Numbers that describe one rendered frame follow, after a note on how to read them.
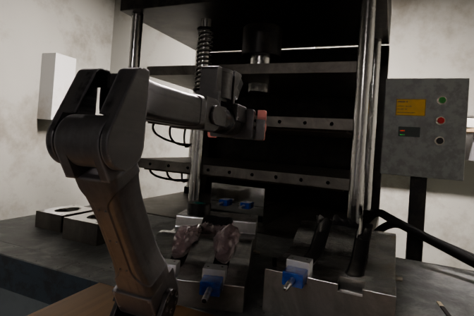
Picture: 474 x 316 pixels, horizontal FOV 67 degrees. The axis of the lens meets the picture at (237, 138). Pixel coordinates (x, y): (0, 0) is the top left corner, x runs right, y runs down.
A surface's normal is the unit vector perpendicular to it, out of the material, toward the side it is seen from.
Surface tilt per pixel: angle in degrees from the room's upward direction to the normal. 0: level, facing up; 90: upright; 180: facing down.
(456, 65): 90
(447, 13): 90
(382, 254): 27
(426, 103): 90
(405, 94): 90
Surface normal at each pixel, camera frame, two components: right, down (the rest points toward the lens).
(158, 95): 0.96, 0.01
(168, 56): -0.37, -0.04
